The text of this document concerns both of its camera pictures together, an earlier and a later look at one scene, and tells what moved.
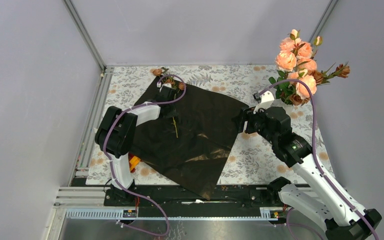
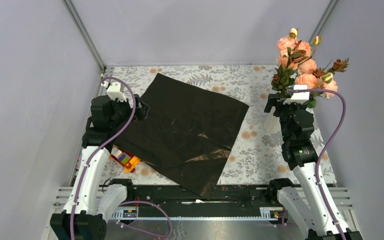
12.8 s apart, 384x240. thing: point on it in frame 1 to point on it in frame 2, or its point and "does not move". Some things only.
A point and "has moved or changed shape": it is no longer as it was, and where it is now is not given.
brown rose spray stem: x=322 y=78 has moved or changed shape
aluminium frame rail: x=86 y=32 does not move
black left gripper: x=173 y=113 to x=141 y=109
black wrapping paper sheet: x=182 y=133 does not move
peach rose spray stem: x=301 y=90 has moved or changed shape
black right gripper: x=249 y=116 to x=273 y=100
